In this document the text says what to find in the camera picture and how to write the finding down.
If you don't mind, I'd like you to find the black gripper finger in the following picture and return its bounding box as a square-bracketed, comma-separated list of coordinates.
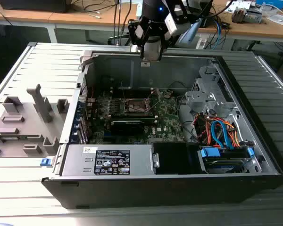
[158, 28, 173, 62]
[128, 20, 153, 59]

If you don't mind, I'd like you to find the silver-topped CPU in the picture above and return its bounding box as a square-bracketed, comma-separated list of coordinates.
[142, 39, 162, 62]

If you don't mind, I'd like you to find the wire locking lever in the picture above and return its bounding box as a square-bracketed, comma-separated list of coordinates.
[149, 95, 167, 112]
[119, 81, 128, 111]

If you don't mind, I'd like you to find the metal socket cover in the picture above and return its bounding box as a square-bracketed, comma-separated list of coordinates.
[143, 93, 154, 113]

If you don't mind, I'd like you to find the CPU socket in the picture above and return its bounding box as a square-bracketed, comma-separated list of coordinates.
[124, 97, 153, 115]

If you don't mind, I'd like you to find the copper CPU cooler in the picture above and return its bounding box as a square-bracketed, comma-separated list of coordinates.
[231, 7, 248, 24]

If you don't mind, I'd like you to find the black upright box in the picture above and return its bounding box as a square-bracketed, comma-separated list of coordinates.
[200, 14, 213, 29]

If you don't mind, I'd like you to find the metal drive cage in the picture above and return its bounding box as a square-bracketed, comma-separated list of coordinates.
[185, 65, 236, 112]

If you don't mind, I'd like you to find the green motherboard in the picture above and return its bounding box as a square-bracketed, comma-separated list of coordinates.
[88, 90, 187, 145]

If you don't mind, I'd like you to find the black graphics card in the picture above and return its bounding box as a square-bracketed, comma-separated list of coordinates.
[109, 120, 146, 137]

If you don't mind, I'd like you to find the wooden desk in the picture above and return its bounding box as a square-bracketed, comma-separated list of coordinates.
[0, 0, 143, 27]
[198, 0, 283, 40]

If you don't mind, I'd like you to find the grey metal device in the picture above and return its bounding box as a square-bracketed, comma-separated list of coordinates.
[246, 8, 265, 24]

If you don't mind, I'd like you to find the black plastic shroud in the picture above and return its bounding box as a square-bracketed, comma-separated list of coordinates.
[153, 142, 199, 175]

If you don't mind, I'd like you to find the hard disk in blue carrier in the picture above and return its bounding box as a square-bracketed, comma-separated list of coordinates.
[198, 145, 256, 174]

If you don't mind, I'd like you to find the blue cardboard box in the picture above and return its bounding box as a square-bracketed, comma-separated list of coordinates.
[256, 0, 283, 10]

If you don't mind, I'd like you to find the black flat box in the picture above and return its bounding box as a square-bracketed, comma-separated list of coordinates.
[0, 0, 69, 14]

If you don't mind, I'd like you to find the grey power supply unit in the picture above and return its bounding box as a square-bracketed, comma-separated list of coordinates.
[61, 144, 156, 177]

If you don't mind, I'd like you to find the grey parts rack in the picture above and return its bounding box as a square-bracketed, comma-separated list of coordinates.
[0, 83, 70, 159]

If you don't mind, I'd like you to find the black open PC case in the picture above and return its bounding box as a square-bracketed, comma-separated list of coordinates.
[41, 48, 283, 210]

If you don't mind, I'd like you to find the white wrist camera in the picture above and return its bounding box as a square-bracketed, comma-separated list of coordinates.
[164, 11, 191, 36]

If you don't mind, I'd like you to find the blue hanging cable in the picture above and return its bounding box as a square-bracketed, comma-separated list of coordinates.
[213, 20, 227, 50]

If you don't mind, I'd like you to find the blue flat wire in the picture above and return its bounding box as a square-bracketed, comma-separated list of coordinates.
[211, 119, 234, 149]

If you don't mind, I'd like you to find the orange wire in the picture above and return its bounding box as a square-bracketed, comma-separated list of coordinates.
[227, 121, 241, 148]

